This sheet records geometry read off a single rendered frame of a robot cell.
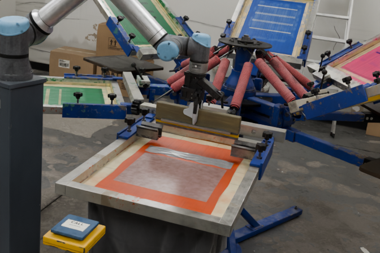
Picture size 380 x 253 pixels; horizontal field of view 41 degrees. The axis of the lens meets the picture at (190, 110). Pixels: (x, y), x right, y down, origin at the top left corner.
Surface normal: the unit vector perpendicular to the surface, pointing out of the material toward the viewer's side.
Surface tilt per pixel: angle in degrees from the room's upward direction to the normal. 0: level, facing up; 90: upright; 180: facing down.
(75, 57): 88
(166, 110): 91
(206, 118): 91
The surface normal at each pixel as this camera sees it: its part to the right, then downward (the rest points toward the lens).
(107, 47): -0.37, 0.24
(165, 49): -0.16, 0.27
